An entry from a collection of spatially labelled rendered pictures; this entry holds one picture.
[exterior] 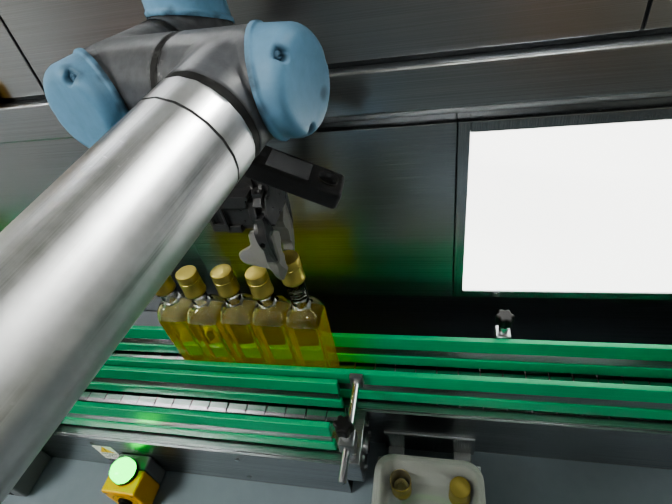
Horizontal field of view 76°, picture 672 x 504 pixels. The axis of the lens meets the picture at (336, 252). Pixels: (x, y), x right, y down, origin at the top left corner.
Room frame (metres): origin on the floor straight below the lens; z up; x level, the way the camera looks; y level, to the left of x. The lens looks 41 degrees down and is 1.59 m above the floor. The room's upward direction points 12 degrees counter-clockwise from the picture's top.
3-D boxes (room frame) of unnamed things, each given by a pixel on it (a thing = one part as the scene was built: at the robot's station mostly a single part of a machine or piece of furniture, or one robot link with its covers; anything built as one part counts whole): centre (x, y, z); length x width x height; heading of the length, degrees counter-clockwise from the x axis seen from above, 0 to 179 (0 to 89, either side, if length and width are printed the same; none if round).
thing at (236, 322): (0.51, 0.18, 0.99); 0.06 x 0.06 x 0.21; 72
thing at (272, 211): (0.48, 0.10, 1.32); 0.09 x 0.08 x 0.12; 72
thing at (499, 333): (0.45, -0.26, 0.94); 0.07 x 0.04 x 0.13; 163
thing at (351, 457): (0.33, 0.03, 0.95); 0.17 x 0.03 x 0.12; 163
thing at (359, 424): (0.35, 0.03, 0.85); 0.09 x 0.04 x 0.07; 163
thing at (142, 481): (0.39, 0.46, 0.79); 0.07 x 0.07 x 0.07; 73
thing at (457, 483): (0.26, -0.12, 0.79); 0.04 x 0.04 x 0.04
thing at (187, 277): (0.52, 0.24, 1.14); 0.04 x 0.04 x 0.04
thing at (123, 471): (0.40, 0.46, 0.84); 0.05 x 0.05 x 0.03
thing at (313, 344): (0.47, 0.07, 0.99); 0.06 x 0.06 x 0.21; 72
